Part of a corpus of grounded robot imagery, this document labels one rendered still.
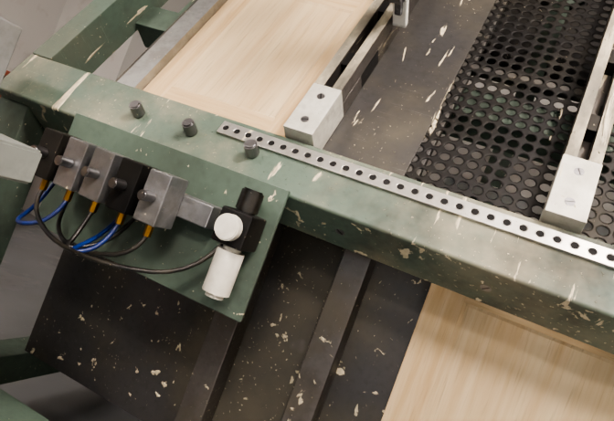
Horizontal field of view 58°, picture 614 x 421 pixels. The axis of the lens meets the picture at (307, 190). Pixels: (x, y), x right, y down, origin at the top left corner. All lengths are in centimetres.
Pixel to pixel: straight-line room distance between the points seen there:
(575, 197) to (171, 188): 65
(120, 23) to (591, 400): 133
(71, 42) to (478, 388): 116
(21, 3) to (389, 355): 432
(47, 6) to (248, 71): 397
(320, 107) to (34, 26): 417
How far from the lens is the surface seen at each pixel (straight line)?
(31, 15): 506
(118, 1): 153
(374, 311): 117
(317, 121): 103
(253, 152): 100
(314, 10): 139
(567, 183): 98
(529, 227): 93
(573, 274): 91
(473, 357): 114
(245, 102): 117
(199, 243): 101
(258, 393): 127
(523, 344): 113
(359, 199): 94
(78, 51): 147
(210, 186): 101
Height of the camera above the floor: 80
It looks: 2 degrees up
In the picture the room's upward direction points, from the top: 21 degrees clockwise
